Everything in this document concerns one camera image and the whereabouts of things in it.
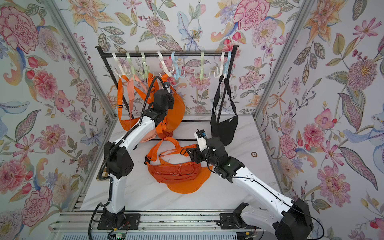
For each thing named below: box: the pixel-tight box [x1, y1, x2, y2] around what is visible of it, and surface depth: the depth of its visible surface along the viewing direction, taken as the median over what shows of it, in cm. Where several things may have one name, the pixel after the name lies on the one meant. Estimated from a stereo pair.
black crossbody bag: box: [210, 75, 239, 146], surface depth 105 cm
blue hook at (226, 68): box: [224, 51, 232, 77], surface depth 75 cm
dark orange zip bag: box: [144, 136, 202, 183], surface depth 90 cm
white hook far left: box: [112, 52, 125, 79], surface depth 76 cm
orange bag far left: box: [117, 73, 160, 131], surface depth 85 cm
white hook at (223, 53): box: [213, 51, 225, 78], surface depth 75 cm
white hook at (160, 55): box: [156, 51, 172, 78], surface depth 73 cm
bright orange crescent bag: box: [166, 164, 212, 194], surface depth 87 cm
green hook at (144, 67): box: [140, 52, 149, 80], surface depth 73 cm
